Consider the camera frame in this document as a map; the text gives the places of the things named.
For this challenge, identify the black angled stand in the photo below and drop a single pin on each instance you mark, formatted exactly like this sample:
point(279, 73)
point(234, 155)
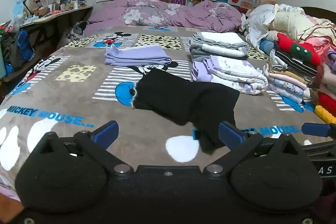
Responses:
point(27, 1)

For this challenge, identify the cardboard box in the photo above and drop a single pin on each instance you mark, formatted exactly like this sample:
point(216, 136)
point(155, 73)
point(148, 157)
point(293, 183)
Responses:
point(43, 2)

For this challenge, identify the wooden desk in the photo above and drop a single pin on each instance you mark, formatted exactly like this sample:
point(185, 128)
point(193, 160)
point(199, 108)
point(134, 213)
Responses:
point(65, 13)

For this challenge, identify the folded lavender pants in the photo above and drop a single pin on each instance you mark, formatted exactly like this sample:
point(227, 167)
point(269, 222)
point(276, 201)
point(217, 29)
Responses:
point(139, 56)

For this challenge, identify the colourful packets heap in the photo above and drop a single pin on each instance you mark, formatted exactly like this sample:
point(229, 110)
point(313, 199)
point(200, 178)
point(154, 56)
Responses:
point(6, 27)

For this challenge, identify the light blue plastic pack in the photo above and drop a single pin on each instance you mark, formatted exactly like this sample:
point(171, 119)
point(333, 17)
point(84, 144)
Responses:
point(17, 7)

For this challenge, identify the crumpled clothes heap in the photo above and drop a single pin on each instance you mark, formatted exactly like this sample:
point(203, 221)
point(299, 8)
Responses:
point(76, 29)

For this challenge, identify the folded white grey garment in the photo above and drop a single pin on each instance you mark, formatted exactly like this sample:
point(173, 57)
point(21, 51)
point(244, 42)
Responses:
point(220, 41)

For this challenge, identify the cream pink quilt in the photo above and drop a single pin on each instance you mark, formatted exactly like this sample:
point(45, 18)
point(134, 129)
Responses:
point(302, 20)

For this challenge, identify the stack of folded clothes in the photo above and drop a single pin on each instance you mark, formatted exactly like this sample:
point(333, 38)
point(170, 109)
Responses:
point(291, 74)

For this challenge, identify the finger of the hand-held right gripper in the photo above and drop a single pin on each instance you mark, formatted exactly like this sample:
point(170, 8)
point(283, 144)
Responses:
point(316, 130)

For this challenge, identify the black pants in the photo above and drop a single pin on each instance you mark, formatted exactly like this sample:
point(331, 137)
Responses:
point(170, 98)

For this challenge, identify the folded dark grey garment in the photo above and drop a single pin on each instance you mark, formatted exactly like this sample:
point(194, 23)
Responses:
point(198, 54)

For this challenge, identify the white crumpled cloth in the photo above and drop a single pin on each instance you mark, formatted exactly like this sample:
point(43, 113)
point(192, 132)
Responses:
point(258, 20)

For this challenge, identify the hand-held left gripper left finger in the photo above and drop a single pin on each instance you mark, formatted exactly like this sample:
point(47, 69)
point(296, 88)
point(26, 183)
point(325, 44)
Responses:
point(106, 133)

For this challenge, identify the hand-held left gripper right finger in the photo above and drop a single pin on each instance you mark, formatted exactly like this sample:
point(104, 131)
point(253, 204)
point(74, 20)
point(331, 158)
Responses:
point(232, 134)

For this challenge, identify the blue bag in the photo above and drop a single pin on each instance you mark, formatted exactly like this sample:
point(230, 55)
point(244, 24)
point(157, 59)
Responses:
point(25, 45)

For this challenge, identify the clutter of small desk things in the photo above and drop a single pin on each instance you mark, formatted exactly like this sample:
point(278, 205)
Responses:
point(67, 5)

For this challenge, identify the printed cartoon blanket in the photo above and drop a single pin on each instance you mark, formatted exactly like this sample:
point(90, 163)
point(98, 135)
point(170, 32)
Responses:
point(78, 98)

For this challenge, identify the pink floral quilt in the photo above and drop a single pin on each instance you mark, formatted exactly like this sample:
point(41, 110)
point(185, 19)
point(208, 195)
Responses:
point(162, 12)

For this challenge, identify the folded floral white lavender pajamas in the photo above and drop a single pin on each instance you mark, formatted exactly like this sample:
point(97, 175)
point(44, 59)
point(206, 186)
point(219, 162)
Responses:
point(207, 77)
point(236, 69)

